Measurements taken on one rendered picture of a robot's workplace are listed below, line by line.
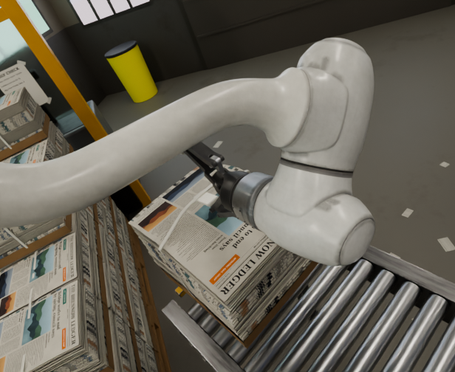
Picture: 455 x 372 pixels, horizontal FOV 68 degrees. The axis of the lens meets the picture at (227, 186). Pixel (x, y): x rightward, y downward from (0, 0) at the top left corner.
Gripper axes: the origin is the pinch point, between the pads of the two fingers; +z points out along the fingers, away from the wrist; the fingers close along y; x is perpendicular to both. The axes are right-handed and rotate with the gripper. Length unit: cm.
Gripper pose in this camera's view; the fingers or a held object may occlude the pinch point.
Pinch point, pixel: (186, 170)
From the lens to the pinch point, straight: 73.5
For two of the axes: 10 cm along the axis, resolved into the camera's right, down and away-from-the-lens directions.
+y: 3.5, 7.6, 5.5
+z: -6.2, -2.5, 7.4
